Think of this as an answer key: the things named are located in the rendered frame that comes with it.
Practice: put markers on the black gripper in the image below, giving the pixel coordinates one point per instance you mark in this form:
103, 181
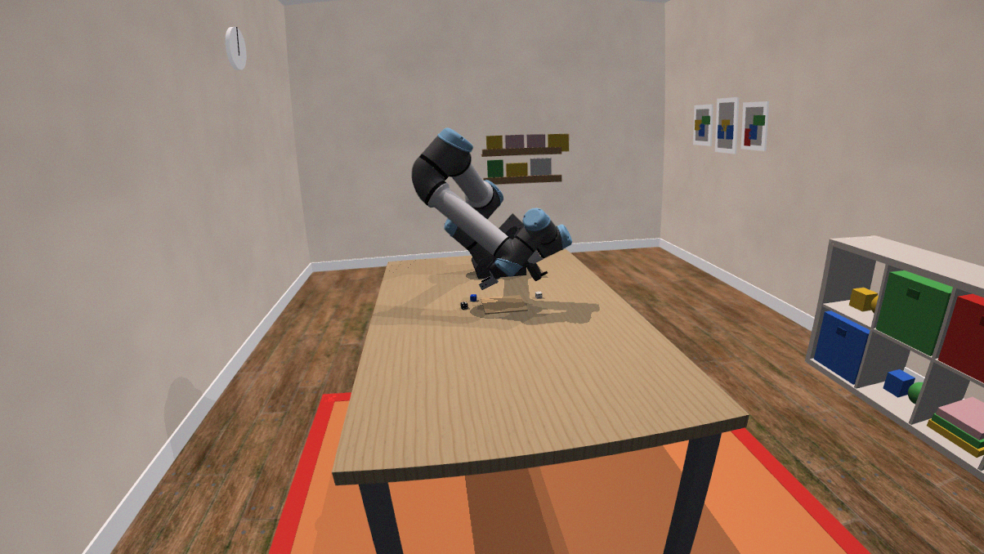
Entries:
530, 264

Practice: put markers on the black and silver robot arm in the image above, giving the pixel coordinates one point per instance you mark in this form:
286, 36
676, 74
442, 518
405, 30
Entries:
449, 155

